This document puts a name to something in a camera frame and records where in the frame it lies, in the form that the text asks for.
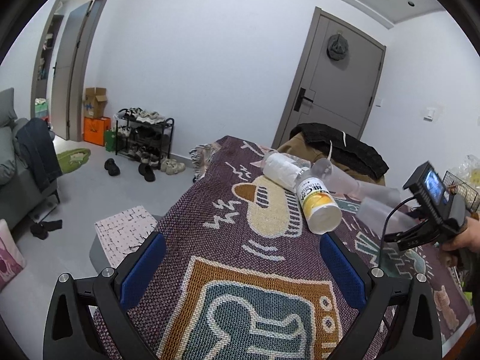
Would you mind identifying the cardboard box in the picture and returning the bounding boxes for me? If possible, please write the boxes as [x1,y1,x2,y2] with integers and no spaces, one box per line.
[84,87,107,119]

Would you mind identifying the grey interior door left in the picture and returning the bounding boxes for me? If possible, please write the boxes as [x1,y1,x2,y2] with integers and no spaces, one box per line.
[30,0,107,141]

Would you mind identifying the white light switch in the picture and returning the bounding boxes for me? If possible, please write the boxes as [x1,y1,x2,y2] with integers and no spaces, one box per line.
[423,107,441,122]

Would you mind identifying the white checkered stool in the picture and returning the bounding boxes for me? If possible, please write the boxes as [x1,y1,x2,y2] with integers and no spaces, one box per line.
[89,205,162,273]

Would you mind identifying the black slipper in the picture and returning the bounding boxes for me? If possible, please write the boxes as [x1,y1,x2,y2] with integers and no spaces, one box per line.
[104,158,120,176]

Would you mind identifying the orange box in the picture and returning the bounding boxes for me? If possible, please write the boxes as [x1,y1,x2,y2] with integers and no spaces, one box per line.
[83,117,112,146]

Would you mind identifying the black door handle lock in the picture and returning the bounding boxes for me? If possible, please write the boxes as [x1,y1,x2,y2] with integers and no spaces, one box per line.
[294,88,314,112]

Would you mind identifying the grey entrance door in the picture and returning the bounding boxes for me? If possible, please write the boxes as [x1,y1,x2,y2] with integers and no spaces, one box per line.
[272,7,386,148]

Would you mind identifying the black wire basket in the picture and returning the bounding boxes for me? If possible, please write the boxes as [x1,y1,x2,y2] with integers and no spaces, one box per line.
[442,171,480,213]

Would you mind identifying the grey cap on door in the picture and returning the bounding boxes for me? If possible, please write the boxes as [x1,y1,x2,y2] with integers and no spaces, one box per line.
[326,33,349,61]

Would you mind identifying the black shoe rack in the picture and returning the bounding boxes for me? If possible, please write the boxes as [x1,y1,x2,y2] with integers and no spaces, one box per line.
[113,107,175,169]

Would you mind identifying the black camera with screen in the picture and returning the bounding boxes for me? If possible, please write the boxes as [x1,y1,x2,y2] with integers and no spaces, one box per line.
[403,161,450,209]

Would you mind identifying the clear plastic bag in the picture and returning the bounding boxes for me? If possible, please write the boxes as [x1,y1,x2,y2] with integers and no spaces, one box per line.
[456,154,480,187]

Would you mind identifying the grey sofa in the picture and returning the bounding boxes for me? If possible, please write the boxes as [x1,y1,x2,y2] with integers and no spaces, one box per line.
[0,88,58,229]

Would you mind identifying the person right hand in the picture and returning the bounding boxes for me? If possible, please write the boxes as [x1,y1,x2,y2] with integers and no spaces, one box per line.
[442,217,480,253]

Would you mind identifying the purple patterned woven blanket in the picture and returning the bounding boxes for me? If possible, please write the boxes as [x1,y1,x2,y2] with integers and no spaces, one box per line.
[91,134,475,360]

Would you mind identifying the dark jeans on sofa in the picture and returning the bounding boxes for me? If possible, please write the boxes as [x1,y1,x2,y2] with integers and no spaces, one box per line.
[16,118,63,191]

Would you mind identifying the clear frosted cup left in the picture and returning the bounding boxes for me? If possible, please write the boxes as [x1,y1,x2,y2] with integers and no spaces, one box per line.
[311,158,361,200]

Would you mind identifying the black jacket on chair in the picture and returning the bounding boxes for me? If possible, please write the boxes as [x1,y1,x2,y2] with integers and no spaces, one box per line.
[289,123,389,180]

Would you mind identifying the white yellow labelled cup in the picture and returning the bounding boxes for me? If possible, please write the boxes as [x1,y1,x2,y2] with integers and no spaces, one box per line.
[261,151,343,235]

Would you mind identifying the pink white paper bag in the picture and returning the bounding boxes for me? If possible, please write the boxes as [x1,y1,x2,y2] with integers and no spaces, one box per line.
[0,219,26,290]

